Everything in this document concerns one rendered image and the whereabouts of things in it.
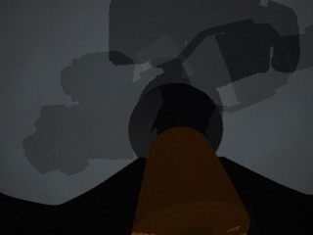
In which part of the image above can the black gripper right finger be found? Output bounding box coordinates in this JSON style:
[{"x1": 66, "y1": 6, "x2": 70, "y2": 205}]
[{"x1": 218, "y1": 157, "x2": 313, "y2": 235}]

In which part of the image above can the orange knob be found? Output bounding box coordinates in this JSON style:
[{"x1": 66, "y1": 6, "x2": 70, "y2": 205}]
[{"x1": 130, "y1": 128, "x2": 250, "y2": 235}]

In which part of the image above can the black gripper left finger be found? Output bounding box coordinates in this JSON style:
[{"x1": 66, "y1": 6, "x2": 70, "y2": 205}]
[{"x1": 0, "y1": 158, "x2": 148, "y2": 235}]

